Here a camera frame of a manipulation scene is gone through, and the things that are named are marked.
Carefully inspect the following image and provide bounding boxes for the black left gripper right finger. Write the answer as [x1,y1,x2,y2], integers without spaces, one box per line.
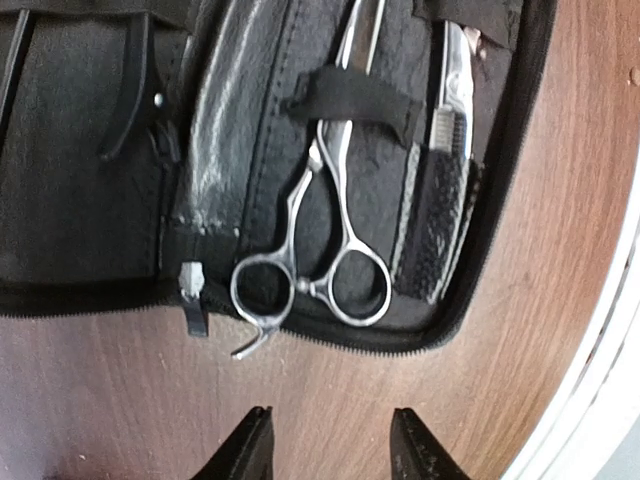
[389,408,470,480]

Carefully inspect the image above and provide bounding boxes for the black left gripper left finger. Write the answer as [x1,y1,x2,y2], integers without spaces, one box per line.
[192,406,274,480]

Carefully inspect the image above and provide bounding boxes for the black zip tool case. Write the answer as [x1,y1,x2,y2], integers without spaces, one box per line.
[1,1,557,359]

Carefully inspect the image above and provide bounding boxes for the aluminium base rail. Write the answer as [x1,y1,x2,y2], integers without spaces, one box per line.
[503,180,639,479]

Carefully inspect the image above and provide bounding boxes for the silver scissors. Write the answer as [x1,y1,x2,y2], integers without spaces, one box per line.
[429,21,474,160]
[229,0,394,361]

